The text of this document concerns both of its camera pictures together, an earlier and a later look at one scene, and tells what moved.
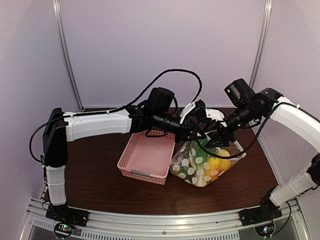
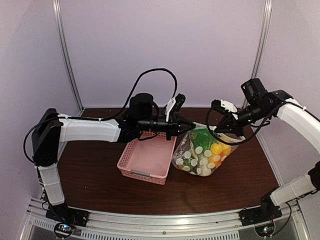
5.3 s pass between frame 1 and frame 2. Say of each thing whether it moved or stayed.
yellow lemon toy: moved
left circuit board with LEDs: stayed
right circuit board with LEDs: stayed
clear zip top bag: moved
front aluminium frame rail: stayed
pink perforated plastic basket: stayed
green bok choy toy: moved
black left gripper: moved
